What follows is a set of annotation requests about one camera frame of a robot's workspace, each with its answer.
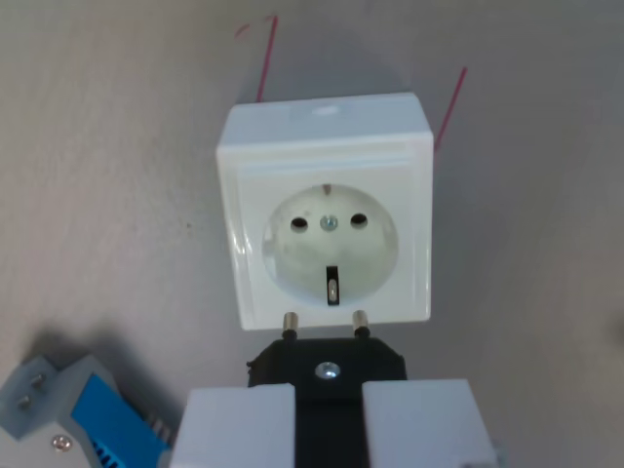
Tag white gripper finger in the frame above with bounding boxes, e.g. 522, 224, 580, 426
362, 379, 502, 468
170, 382, 297, 468

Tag black two-pin plug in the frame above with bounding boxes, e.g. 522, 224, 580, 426
246, 309, 409, 468

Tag grey and blue plastic housing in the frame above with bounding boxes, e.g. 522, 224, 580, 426
0, 352, 176, 468

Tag white wall socket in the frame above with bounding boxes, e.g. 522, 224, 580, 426
214, 92, 436, 334

